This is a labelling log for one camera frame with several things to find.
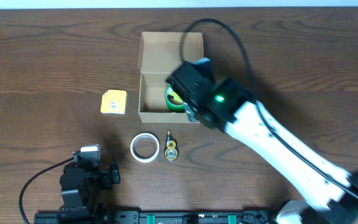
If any green tape roll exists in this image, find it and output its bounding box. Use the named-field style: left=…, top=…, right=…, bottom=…
left=164, top=86, right=185, bottom=113

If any yellow highlighter marker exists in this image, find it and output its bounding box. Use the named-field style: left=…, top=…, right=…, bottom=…
left=167, top=91, right=183, bottom=105

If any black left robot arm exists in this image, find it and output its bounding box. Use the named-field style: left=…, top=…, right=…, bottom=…
left=57, top=159, right=121, bottom=223

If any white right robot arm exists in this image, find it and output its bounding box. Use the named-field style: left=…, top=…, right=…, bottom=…
left=166, top=58, right=358, bottom=223

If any clear tape roll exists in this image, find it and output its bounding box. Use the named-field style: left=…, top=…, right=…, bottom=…
left=130, top=133, right=160, bottom=163

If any open cardboard box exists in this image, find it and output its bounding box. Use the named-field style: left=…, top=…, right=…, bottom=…
left=138, top=32, right=190, bottom=123

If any yellow sticky note pad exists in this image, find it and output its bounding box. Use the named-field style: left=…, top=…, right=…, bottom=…
left=100, top=90, right=127, bottom=114

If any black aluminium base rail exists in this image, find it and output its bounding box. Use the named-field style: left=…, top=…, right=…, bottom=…
left=34, top=210, right=278, bottom=224

